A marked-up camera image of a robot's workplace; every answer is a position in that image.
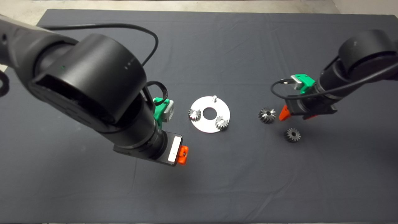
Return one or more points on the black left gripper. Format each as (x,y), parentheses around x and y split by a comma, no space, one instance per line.
(174,149)

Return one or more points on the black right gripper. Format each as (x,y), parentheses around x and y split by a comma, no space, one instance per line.
(311,107)

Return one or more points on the small dark steel gear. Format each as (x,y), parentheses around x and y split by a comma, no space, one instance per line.
(292,135)

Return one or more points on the larger steel bevel gear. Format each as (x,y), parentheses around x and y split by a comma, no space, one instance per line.
(267,115)

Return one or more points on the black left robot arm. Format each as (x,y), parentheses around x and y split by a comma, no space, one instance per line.
(87,87)

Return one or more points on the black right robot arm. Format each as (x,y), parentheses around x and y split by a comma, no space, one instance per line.
(363,53)

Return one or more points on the dark table cloth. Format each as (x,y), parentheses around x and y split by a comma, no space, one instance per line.
(199,186)

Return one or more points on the round metal plate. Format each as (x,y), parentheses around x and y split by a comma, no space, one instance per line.
(205,126)

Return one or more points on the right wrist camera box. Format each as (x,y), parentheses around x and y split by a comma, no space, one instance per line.
(297,81)

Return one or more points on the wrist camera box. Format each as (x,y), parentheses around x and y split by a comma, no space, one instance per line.
(169,112)
(297,81)

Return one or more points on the right green camera mount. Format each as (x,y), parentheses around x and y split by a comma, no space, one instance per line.
(306,82)

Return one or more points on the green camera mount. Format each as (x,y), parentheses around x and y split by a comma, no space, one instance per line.
(159,113)
(306,82)

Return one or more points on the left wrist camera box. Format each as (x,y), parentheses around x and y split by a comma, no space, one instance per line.
(169,112)

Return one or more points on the left green camera mount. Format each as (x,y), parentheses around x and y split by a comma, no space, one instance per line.
(159,113)

